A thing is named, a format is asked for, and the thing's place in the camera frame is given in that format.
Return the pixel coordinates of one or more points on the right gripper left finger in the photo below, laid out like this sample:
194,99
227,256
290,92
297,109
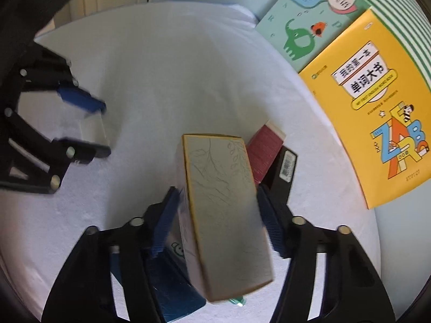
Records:
82,291

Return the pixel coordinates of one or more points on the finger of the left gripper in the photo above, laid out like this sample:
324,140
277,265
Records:
82,99
77,151

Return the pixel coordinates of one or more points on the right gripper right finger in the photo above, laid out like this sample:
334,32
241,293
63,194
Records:
330,278

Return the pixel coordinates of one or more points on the dark blue case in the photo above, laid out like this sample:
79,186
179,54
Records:
176,296

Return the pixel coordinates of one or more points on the green whiteboard marker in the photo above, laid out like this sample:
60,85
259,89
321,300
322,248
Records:
238,301

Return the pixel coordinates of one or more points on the black lipstick box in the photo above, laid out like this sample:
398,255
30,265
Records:
279,178

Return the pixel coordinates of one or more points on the white gold-trimmed box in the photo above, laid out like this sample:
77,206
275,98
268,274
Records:
224,241

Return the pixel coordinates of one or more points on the dark red box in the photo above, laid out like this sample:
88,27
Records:
263,148

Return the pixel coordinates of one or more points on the yellow English word book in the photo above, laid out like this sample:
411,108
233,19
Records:
379,105

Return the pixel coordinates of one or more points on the green elephant book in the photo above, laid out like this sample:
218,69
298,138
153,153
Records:
300,29

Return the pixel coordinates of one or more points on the green striped poster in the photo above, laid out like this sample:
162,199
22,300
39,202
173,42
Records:
409,24

